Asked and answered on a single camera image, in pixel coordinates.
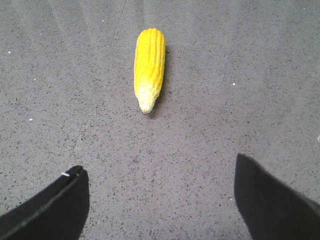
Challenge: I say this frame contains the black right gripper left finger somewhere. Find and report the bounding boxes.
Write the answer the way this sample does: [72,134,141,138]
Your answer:
[0,165,90,240]

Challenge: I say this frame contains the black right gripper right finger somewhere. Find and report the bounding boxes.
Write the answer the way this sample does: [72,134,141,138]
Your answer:
[234,153,320,240]

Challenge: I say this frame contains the yellow corn cob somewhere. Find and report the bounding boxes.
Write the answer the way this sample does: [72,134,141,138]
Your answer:
[134,28,166,114]

